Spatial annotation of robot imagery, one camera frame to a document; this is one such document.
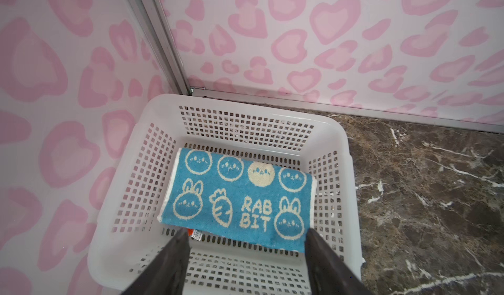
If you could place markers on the back wall aluminium rail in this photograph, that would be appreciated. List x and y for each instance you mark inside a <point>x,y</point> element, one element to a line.
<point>383,115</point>

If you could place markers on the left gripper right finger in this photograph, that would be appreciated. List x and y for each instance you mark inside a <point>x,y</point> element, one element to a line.
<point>327,273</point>

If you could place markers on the teal patterned towel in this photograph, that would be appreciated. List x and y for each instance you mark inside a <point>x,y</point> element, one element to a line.
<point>247,201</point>

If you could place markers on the left corner aluminium post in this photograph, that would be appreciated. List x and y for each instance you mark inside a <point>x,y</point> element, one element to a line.
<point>153,21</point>

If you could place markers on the white plastic basket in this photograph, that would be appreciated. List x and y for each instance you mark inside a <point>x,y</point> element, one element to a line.
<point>129,235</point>

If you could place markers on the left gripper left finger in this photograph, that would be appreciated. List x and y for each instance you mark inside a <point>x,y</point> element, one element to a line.
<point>167,271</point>

